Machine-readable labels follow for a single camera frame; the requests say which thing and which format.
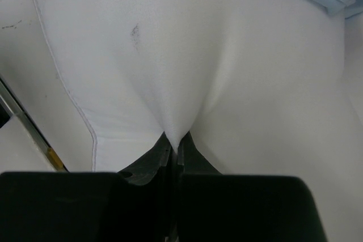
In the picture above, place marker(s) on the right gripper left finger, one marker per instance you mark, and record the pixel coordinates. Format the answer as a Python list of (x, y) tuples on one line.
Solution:
[(145, 168)]

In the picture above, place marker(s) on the aluminium frame rail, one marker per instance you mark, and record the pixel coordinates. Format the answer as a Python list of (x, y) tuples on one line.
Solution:
[(23, 147)]

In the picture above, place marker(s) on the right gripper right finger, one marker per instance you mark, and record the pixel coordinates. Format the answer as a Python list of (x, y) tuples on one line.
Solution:
[(190, 160)]

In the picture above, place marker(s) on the white pillow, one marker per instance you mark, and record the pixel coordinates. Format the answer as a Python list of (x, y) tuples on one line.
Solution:
[(258, 83)]

